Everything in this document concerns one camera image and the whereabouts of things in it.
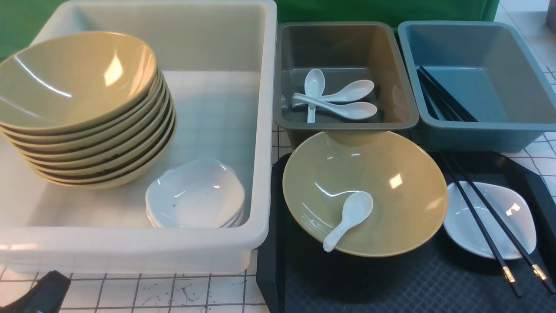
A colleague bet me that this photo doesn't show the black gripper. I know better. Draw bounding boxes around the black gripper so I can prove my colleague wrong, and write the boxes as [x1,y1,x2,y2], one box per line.
[0,271,71,313]

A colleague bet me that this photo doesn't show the white soup spoon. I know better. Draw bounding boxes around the white soup spoon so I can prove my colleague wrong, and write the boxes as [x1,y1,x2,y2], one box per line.
[322,191,374,253]

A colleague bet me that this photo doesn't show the yellow-green noodle bowl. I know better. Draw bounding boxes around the yellow-green noodle bowl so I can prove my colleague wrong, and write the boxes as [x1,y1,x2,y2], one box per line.
[282,131,447,257]

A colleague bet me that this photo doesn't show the white square sauce dish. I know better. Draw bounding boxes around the white square sauce dish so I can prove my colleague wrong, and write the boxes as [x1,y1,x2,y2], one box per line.
[443,181,537,260]

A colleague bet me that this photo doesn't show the top stacked yellow bowl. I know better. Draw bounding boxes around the top stacked yellow bowl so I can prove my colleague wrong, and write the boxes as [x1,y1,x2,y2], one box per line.
[0,31,157,133]

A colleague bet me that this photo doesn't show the top stacked white dish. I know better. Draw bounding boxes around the top stacked white dish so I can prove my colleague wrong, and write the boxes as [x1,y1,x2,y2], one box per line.
[146,158,245,211]

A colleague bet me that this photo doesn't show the stack of yellow bowls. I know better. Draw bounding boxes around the stack of yellow bowls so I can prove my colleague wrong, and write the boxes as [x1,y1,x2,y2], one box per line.
[0,70,177,190]

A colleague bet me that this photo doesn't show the lower stacked white dishes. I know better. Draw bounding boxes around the lower stacked white dishes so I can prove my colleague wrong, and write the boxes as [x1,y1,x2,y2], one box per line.
[146,203,244,228]

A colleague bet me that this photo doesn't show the green cloth backdrop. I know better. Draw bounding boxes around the green cloth backdrop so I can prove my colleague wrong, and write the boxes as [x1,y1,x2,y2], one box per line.
[0,0,499,59]

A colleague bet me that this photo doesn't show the white spoon upright in bin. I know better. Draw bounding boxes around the white spoon upright in bin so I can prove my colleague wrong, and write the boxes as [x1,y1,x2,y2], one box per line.
[304,69,325,123]

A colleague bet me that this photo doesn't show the white spoon lower in bin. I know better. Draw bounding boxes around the white spoon lower in bin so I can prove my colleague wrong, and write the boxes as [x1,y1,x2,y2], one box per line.
[292,93,378,120]

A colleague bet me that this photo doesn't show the white spoon upper in bin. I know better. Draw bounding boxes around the white spoon upper in bin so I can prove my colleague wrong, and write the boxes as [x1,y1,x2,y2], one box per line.
[317,80,375,103]

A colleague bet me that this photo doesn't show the grey-brown plastic bin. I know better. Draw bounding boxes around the grey-brown plastic bin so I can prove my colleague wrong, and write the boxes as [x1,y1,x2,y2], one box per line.
[273,21,420,149]

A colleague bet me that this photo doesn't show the black chopsticks bundle in bin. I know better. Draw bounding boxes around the black chopsticks bundle in bin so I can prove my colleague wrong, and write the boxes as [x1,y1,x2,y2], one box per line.
[417,66,477,122]

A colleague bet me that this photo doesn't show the blue plastic bin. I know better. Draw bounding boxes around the blue plastic bin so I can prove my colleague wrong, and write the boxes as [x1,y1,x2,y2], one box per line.
[397,20,556,153]

